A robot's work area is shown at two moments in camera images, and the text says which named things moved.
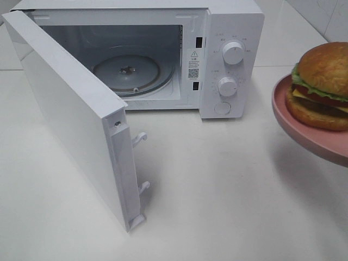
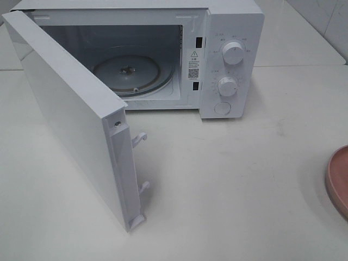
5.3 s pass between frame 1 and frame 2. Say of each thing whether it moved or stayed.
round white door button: stayed
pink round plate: moved
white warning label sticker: stayed
